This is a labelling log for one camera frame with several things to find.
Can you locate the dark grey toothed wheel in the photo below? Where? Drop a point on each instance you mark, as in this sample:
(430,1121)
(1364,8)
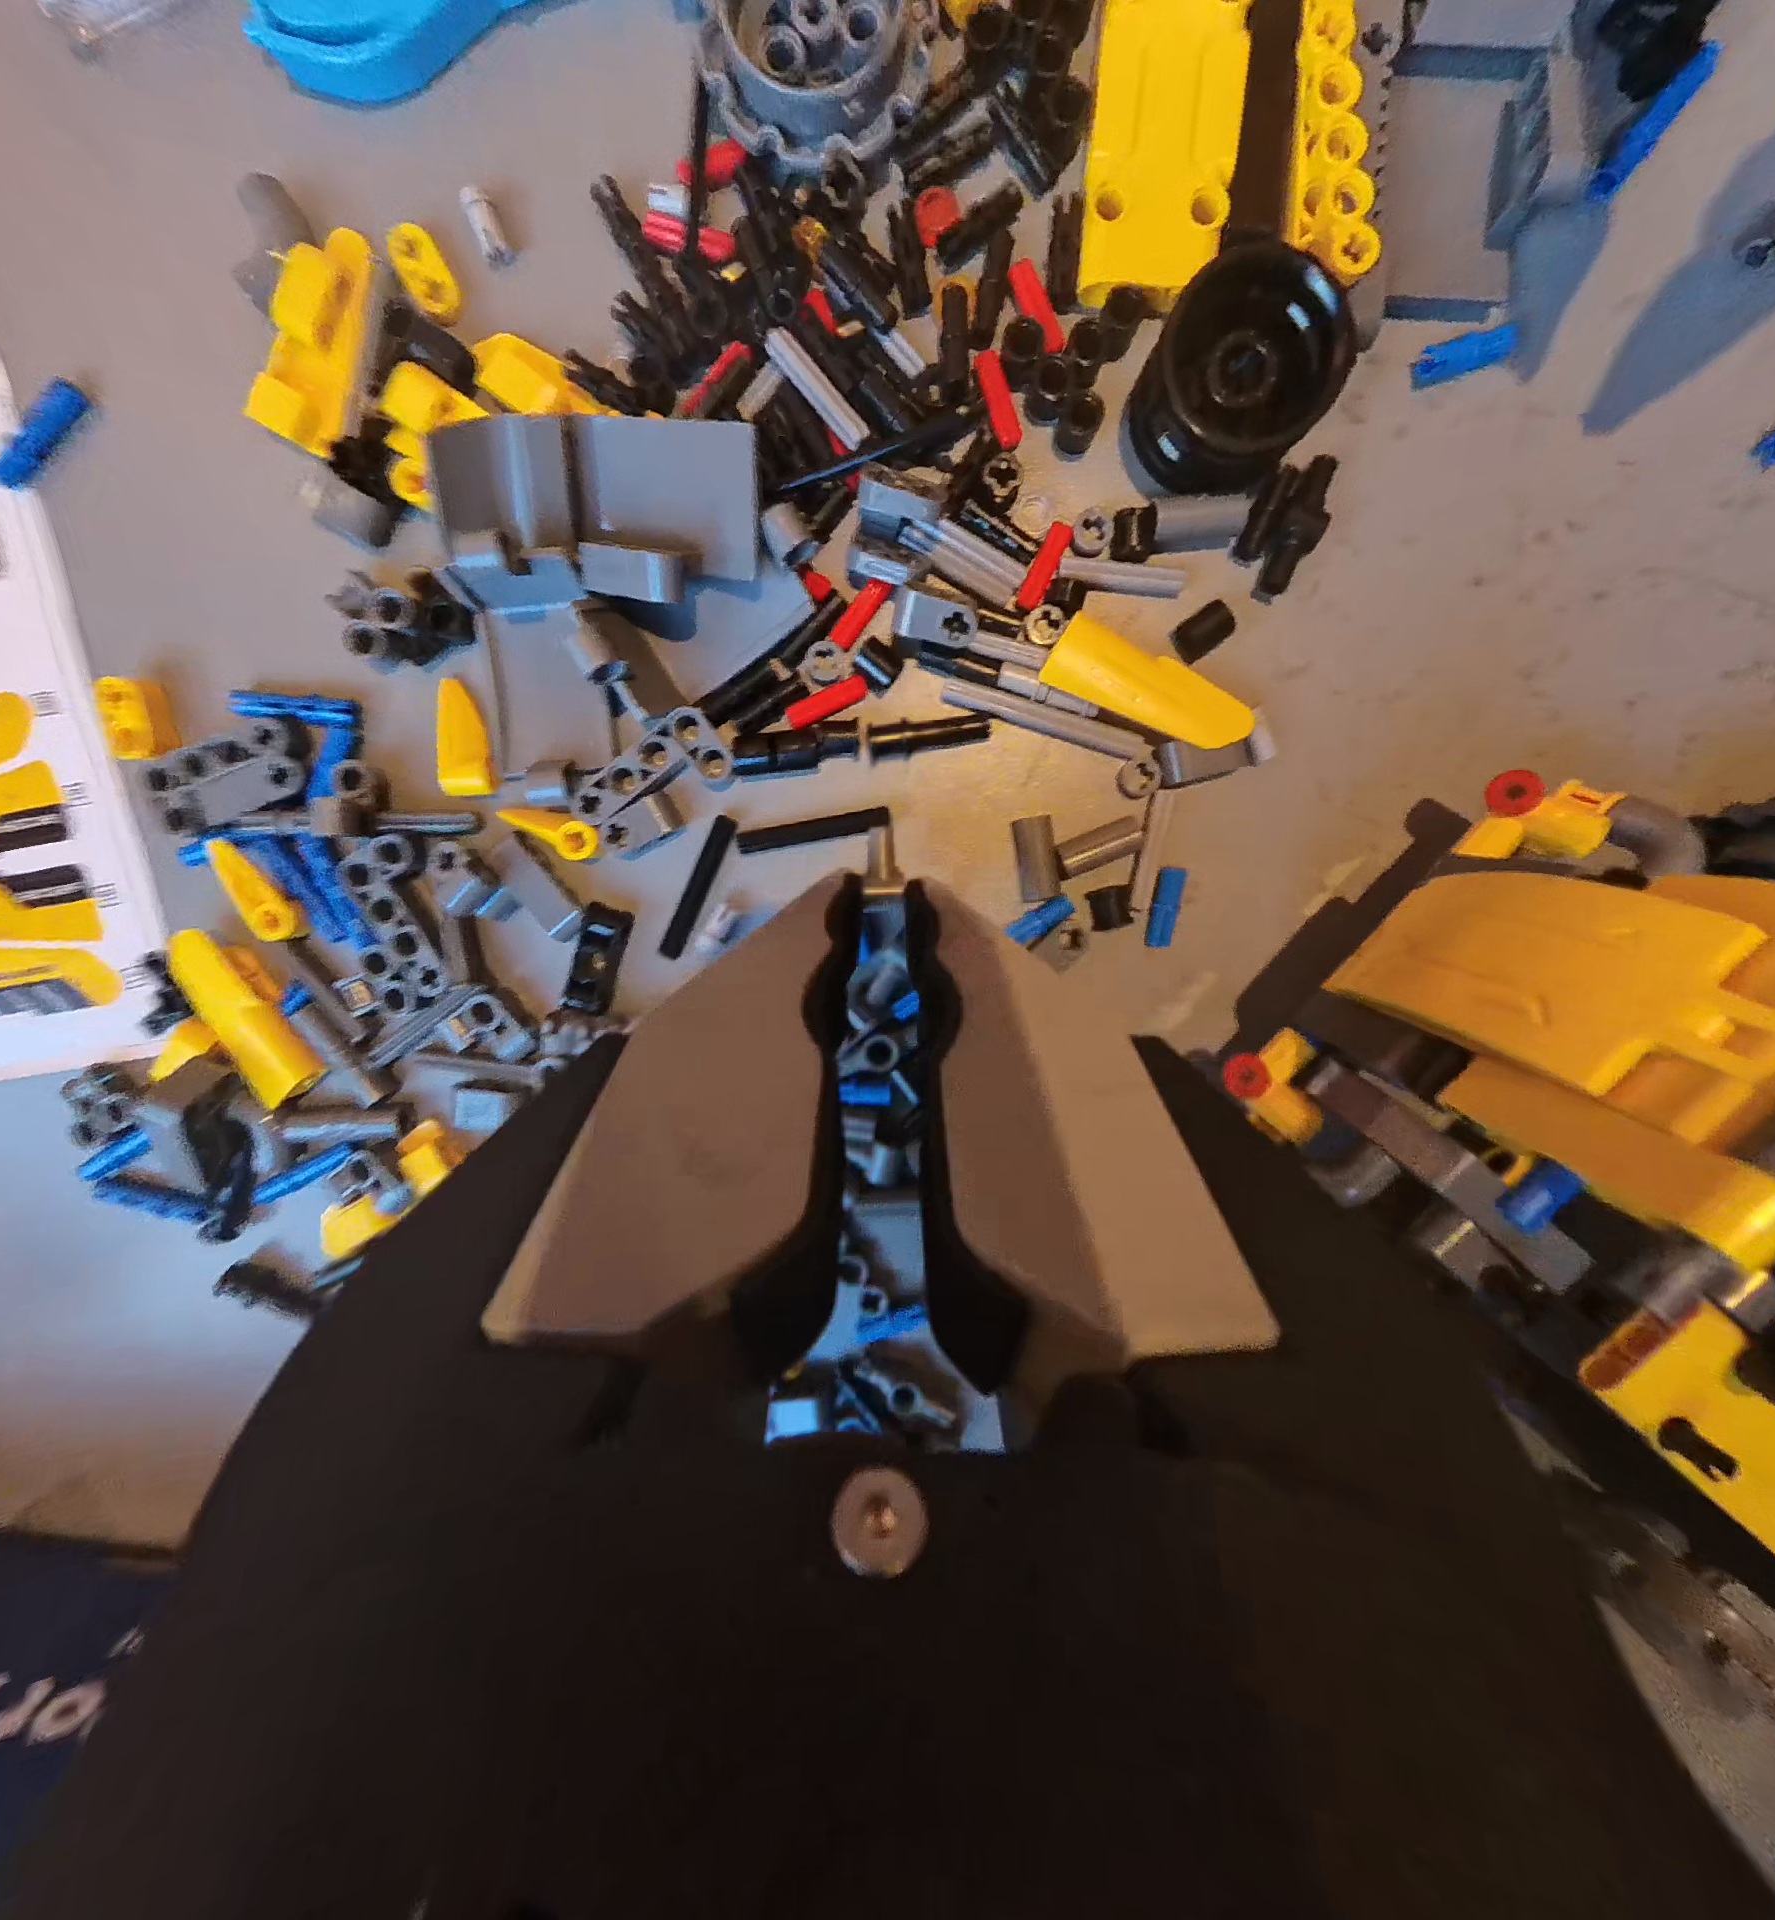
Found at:
(767,99)

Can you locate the black toy wheel rim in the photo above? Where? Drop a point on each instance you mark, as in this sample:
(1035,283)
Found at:
(1248,360)

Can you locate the yellow black toy vehicle model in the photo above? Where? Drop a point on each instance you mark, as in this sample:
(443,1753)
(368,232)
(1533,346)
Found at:
(1577,960)

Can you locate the yellow grey sticker sheet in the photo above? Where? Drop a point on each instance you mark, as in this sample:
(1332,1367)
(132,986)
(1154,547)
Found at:
(18,662)

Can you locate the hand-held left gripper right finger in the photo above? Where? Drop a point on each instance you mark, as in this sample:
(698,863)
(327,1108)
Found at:
(1097,1185)

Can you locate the pile of small building pieces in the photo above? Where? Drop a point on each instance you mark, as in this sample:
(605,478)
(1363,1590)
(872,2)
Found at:
(858,374)

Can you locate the light blue brick separator tool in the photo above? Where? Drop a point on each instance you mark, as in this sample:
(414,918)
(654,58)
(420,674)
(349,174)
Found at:
(377,53)

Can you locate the dark blue cardboard kit box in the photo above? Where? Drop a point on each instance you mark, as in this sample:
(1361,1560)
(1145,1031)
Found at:
(18,1650)

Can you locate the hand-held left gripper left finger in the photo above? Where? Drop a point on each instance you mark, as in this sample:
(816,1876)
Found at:
(664,1185)

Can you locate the grey desk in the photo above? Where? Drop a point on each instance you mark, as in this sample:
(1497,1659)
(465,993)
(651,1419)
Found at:
(1428,599)

